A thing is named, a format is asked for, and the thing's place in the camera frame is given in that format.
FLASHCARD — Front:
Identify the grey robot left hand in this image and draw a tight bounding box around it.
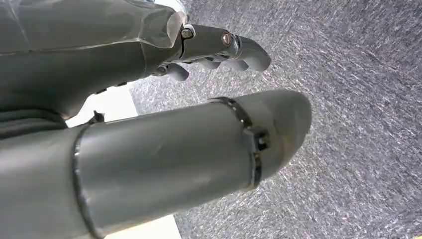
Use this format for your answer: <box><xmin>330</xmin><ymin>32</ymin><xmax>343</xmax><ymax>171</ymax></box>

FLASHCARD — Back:
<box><xmin>0</xmin><ymin>0</ymin><xmax>313</xmax><ymax>239</ymax></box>

